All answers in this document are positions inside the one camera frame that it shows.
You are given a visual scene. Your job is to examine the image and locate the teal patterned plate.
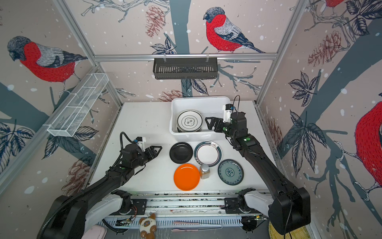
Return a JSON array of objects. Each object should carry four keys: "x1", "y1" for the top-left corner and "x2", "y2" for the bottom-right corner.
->
[{"x1": 218, "y1": 159, "x2": 244, "y2": 186}]

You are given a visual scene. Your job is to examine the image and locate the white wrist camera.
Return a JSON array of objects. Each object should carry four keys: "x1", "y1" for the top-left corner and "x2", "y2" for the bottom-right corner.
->
[
  {"x1": 223, "y1": 104, "x2": 235, "y2": 123},
  {"x1": 133, "y1": 136, "x2": 146, "y2": 152}
]

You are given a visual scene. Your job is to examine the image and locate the yellow woven bamboo tray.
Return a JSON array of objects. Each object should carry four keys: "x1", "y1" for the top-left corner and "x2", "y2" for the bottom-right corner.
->
[{"x1": 268, "y1": 222, "x2": 310, "y2": 239}]

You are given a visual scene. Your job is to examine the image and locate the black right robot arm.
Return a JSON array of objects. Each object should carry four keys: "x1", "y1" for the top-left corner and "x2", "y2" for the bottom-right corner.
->
[{"x1": 206, "y1": 112, "x2": 311, "y2": 235}]

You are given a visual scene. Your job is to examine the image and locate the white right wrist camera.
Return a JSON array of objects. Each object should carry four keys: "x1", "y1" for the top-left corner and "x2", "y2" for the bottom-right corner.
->
[{"x1": 223, "y1": 104, "x2": 235, "y2": 123}]

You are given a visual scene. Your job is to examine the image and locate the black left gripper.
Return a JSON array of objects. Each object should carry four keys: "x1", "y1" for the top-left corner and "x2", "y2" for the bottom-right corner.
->
[{"x1": 132, "y1": 145, "x2": 163, "y2": 169}]

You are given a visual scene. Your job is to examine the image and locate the green rimmed white plate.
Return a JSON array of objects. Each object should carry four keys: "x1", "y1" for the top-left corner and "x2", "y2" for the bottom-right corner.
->
[{"x1": 194, "y1": 141, "x2": 222, "y2": 167}]

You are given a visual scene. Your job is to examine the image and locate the white plastic bin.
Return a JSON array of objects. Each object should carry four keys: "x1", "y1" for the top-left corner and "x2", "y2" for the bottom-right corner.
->
[{"x1": 170, "y1": 97, "x2": 231, "y2": 142}]

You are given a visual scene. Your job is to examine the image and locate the small amber glass jar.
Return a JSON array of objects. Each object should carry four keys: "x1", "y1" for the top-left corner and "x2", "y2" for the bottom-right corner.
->
[{"x1": 199, "y1": 164, "x2": 210, "y2": 179}]

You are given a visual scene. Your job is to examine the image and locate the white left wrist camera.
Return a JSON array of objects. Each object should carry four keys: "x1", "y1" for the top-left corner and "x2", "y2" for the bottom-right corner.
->
[{"x1": 133, "y1": 136, "x2": 146, "y2": 152}]

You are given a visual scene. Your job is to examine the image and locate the pink tweezers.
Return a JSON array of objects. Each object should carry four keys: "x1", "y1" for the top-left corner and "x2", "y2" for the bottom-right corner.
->
[{"x1": 171, "y1": 221, "x2": 223, "y2": 232}]

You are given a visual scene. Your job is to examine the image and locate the orange plate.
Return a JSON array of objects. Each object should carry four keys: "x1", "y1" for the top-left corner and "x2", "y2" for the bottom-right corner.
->
[{"x1": 174, "y1": 163, "x2": 200, "y2": 191}]

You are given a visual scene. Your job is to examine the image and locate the brown white plush toy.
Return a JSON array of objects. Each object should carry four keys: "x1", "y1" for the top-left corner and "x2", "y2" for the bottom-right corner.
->
[{"x1": 139, "y1": 213, "x2": 157, "y2": 239}]

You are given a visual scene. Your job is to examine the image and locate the white plate with black emblem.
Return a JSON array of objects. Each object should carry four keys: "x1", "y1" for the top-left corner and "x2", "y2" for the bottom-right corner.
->
[{"x1": 176, "y1": 110, "x2": 203, "y2": 132}]

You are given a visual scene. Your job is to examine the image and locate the black hanging basket shelf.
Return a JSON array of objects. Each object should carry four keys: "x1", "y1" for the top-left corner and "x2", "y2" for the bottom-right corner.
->
[{"x1": 153, "y1": 58, "x2": 218, "y2": 80}]

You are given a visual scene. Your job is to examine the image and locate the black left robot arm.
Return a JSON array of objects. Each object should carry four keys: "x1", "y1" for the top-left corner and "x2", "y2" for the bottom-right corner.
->
[{"x1": 37, "y1": 143, "x2": 162, "y2": 239}]

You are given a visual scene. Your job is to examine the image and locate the white wire mesh shelf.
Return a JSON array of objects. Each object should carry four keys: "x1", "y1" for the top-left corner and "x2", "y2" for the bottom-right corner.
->
[{"x1": 47, "y1": 73, "x2": 109, "y2": 137}]

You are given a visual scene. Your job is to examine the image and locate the aluminium rail base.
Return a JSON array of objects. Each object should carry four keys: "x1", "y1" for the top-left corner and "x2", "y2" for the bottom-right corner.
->
[{"x1": 64, "y1": 190, "x2": 311, "y2": 229}]

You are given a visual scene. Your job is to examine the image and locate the pink tray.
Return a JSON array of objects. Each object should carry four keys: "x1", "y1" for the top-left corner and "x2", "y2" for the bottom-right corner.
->
[{"x1": 86, "y1": 225, "x2": 107, "y2": 239}]

